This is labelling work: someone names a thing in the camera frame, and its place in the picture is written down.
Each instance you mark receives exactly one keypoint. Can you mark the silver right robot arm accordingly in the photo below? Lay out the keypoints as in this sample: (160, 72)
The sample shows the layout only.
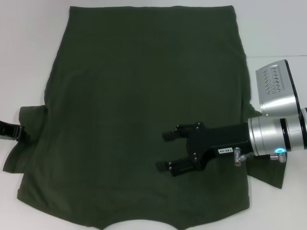
(266, 134)

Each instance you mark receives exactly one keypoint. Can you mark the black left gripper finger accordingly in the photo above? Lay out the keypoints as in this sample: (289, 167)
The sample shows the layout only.
(22, 134)

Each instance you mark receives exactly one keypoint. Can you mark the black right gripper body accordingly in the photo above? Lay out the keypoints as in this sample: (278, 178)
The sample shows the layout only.
(216, 141)

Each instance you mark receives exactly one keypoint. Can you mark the dark green shirt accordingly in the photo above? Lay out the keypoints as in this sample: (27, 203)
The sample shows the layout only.
(134, 95)

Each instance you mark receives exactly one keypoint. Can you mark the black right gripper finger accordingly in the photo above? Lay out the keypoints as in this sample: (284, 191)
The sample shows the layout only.
(184, 167)
(169, 136)

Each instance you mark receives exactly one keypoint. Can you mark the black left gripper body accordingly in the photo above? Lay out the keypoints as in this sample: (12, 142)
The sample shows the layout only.
(7, 129)

